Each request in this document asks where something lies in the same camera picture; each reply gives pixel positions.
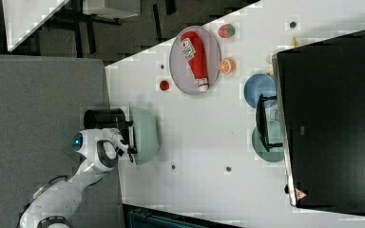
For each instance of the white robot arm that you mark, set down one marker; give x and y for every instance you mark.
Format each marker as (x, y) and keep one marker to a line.
(55, 203)

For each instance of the red strawberry toy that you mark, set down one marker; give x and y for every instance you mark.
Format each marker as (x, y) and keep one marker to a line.
(164, 85)

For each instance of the grey round plate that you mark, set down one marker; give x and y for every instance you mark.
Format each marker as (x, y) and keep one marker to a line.
(179, 68)

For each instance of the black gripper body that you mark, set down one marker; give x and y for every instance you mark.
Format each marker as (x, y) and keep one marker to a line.
(125, 143)

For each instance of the green mug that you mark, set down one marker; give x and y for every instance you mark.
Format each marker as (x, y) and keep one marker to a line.
(274, 154)

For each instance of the small black pot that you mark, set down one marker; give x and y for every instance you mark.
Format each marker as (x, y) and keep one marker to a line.
(105, 118)

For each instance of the peeled banana toy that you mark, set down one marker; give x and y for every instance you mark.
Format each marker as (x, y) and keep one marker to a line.
(269, 59)

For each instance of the black toaster oven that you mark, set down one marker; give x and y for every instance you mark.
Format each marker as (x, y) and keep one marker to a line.
(321, 111)

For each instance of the red ketchup bottle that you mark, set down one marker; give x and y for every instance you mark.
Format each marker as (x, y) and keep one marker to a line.
(194, 54)

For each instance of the blue cup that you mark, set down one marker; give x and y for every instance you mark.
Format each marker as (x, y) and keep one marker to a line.
(256, 85)

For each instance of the orange slice toy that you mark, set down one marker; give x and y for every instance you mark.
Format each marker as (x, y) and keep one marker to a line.
(227, 66)

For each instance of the red green toy apple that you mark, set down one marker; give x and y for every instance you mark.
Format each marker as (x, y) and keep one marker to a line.
(226, 31)

